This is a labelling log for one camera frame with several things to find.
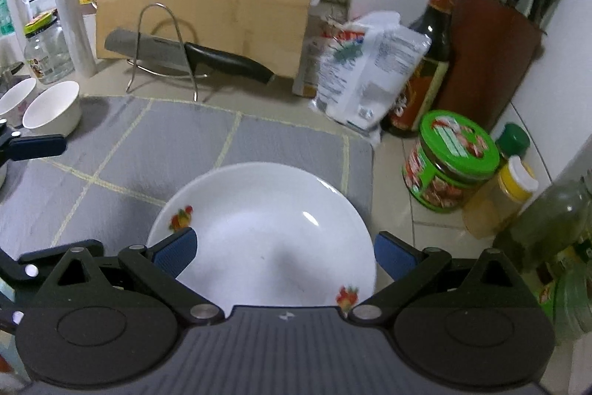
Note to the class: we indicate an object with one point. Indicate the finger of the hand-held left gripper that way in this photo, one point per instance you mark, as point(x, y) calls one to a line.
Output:
point(27, 267)
point(37, 146)

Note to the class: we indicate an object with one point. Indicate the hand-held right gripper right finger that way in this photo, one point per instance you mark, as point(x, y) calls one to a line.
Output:
point(391, 254)

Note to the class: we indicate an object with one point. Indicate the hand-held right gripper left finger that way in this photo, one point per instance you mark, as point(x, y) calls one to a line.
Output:
point(178, 249)

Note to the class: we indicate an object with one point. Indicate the white pink-floral bowl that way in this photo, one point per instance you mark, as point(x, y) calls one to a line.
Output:
point(16, 96)
point(55, 117)

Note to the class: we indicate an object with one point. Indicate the white fruit-print plate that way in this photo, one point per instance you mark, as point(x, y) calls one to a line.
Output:
point(277, 228)

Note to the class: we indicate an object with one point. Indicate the glass jar green lid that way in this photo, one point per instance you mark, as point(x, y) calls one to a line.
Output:
point(48, 57)

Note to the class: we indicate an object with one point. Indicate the grey checked dish mat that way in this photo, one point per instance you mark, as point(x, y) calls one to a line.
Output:
point(162, 145)

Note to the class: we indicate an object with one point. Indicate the yellow spice bottle white cap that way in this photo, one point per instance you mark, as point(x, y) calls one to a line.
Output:
point(499, 200)

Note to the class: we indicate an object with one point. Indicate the printed jar green lid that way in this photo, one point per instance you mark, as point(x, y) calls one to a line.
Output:
point(453, 145)

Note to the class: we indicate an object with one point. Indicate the green-capped bottle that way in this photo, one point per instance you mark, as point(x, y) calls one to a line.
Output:
point(513, 140)

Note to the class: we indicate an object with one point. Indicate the white printed bag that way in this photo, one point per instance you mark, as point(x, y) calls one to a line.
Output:
point(365, 75)

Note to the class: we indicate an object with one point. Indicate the green plastic bottle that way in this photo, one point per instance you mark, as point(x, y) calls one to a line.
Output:
point(573, 298)

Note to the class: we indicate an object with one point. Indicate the dark soy sauce bottle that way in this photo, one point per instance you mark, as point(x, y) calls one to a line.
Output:
point(430, 66)

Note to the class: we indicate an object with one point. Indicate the cardboard carton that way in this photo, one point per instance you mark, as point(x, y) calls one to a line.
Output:
point(307, 71)

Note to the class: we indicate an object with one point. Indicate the brown knife block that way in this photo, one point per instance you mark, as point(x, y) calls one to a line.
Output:
point(490, 52)

